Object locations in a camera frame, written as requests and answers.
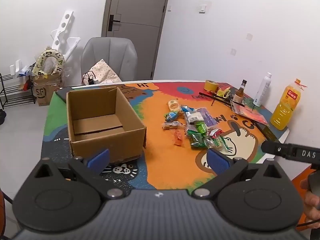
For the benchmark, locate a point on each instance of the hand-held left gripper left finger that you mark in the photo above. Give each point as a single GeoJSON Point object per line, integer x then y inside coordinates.
{"type": "Point", "coordinates": [98, 158]}

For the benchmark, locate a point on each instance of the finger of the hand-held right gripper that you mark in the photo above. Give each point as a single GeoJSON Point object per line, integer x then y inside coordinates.
{"type": "Point", "coordinates": [273, 148]}

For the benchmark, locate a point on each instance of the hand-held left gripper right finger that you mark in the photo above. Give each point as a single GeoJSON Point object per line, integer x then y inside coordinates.
{"type": "Point", "coordinates": [217, 160]}

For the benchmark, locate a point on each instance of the snacks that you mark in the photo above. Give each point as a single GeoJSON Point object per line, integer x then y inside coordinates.
{"type": "Point", "coordinates": [213, 143]}

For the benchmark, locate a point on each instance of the cardboard box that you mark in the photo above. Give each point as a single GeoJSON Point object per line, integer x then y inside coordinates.
{"type": "Point", "coordinates": [100, 127]}

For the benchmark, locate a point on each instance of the purple snack packet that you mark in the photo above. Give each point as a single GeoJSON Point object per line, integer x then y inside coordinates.
{"type": "Point", "coordinates": [209, 116]}

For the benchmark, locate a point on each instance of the orange snack packet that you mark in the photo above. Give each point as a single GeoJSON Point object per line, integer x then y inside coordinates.
{"type": "Point", "coordinates": [178, 138]}

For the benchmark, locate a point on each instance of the clear brown striped snack packet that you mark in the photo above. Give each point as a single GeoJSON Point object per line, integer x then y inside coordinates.
{"type": "Point", "coordinates": [172, 125]}

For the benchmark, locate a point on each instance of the person's right hand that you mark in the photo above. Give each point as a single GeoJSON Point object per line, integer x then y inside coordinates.
{"type": "Point", "coordinates": [311, 206]}

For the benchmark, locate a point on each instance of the dark box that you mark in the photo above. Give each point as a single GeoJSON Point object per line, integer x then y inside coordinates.
{"type": "Point", "coordinates": [268, 131]}

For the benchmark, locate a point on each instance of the orange chair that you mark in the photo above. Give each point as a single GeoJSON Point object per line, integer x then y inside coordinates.
{"type": "Point", "coordinates": [301, 176]}
{"type": "Point", "coordinates": [2, 212]}

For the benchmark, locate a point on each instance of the red snack packet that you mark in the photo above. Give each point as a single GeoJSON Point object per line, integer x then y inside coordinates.
{"type": "Point", "coordinates": [215, 132]}

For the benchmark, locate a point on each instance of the orange liquid plastic bottle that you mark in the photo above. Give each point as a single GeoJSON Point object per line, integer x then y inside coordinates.
{"type": "Point", "coordinates": [283, 110]}

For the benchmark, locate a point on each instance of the flat red packet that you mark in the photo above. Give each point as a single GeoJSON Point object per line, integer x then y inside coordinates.
{"type": "Point", "coordinates": [250, 113]}

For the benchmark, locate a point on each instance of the white snack packet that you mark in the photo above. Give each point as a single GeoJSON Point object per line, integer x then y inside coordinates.
{"type": "Point", "coordinates": [193, 117]}

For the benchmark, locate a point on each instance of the white spray bottle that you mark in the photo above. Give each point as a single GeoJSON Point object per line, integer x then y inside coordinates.
{"type": "Point", "coordinates": [261, 92]}

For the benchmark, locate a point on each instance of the colourful cartoon table mat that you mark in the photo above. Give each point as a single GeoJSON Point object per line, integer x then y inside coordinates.
{"type": "Point", "coordinates": [160, 160]}

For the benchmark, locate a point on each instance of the small blue snack packet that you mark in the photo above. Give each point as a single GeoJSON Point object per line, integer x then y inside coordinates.
{"type": "Point", "coordinates": [187, 109]}

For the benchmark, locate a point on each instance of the black rod stand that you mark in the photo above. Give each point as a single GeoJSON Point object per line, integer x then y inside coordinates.
{"type": "Point", "coordinates": [212, 97]}

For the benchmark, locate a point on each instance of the brown glass bottle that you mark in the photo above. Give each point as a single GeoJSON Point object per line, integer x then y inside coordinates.
{"type": "Point", "coordinates": [238, 95]}

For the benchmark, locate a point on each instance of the blue green snack packet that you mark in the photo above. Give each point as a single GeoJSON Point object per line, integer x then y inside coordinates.
{"type": "Point", "coordinates": [171, 115]}

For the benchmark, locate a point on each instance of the yellow toy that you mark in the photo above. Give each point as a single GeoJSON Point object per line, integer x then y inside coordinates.
{"type": "Point", "coordinates": [223, 93]}

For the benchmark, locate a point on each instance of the beige round snack packet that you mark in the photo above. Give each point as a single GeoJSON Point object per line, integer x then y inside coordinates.
{"type": "Point", "coordinates": [173, 105]}

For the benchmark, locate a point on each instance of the black tablet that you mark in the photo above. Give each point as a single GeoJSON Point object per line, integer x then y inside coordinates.
{"type": "Point", "coordinates": [62, 93]}

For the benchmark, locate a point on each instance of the yellow tape roll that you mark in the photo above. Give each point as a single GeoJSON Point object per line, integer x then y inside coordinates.
{"type": "Point", "coordinates": [210, 85]}

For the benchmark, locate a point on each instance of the large brown paper bag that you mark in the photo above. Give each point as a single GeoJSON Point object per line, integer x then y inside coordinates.
{"type": "Point", "coordinates": [46, 92]}

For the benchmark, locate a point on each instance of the dotted beige cushion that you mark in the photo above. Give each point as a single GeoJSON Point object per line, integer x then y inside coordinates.
{"type": "Point", "coordinates": [103, 72]}

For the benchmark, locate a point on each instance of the black shoe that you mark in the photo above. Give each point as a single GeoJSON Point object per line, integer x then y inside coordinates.
{"type": "Point", "coordinates": [2, 118]}

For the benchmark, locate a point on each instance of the black shoe rack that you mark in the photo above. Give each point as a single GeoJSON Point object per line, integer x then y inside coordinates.
{"type": "Point", "coordinates": [15, 92]}

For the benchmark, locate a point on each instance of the grey chair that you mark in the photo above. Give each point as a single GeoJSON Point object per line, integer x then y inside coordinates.
{"type": "Point", "coordinates": [110, 51]}

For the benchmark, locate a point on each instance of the white rack with holes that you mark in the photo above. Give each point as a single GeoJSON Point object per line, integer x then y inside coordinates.
{"type": "Point", "coordinates": [65, 30]}

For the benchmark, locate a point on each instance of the grey door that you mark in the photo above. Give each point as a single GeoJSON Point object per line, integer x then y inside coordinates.
{"type": "Point", "coordinates": [137, 5]}

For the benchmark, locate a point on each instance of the white wall socket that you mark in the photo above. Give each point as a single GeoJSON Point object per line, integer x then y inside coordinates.
{"type": "Point", "coordinates": [233, 52]}

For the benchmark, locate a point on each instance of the white light switch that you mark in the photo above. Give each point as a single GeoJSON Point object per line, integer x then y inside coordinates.
{"type": "Point", "coordinates": [202, 8]}
{"type": "Point", "coordinates": [169, 7]}

